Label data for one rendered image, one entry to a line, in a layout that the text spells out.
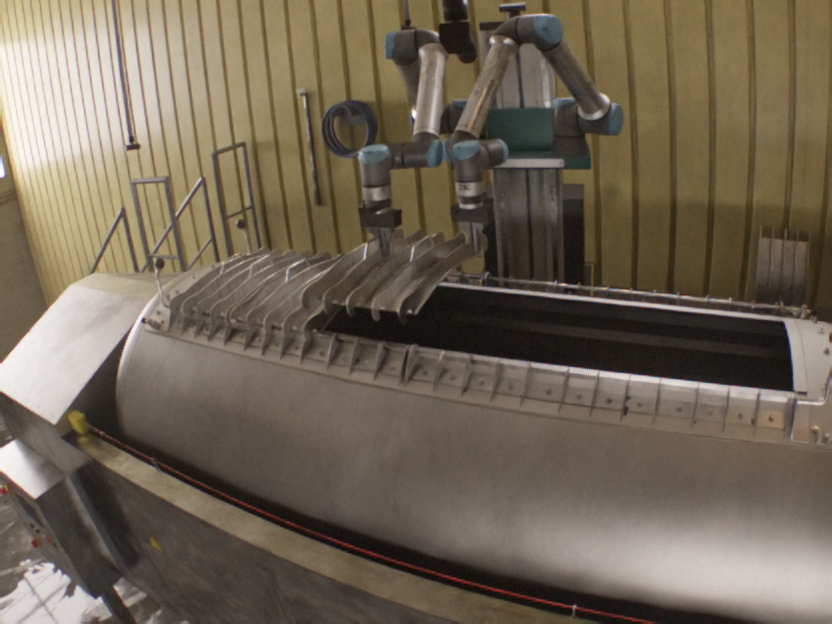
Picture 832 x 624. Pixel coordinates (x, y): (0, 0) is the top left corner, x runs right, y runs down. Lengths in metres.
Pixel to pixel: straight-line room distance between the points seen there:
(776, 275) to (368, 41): 3.11
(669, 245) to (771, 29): 1.52
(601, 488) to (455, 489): 0.38
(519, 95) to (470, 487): 1.99
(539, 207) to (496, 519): 1.90
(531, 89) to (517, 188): 0.52
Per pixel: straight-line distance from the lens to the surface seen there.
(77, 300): 3.32
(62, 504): 2.93
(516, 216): 3.09
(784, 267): 3.77
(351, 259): 1.96
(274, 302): 2.08
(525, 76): 2.96
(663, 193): 3.72
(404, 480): 1.61
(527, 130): 2.90
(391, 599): 1.55
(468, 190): 1.91
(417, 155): 1.94
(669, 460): 1.45
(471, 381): 1.59
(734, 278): 3.87
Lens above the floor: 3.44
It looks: 22 degrees down
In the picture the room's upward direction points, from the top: 6 degrees counter-clockwise
